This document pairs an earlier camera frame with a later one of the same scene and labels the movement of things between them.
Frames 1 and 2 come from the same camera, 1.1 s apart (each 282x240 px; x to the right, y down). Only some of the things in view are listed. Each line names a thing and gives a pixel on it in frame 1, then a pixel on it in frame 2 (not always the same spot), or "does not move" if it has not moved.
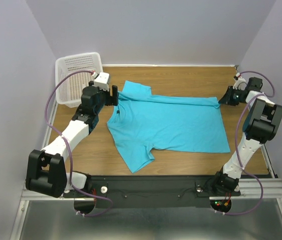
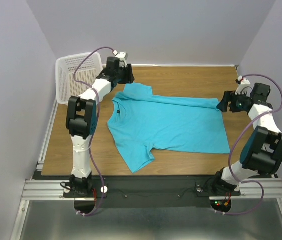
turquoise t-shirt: (142, 121) does not move
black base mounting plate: (150, 192) does not move
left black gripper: (114, 95) to (128, 77)
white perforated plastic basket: (70, 93) does not move
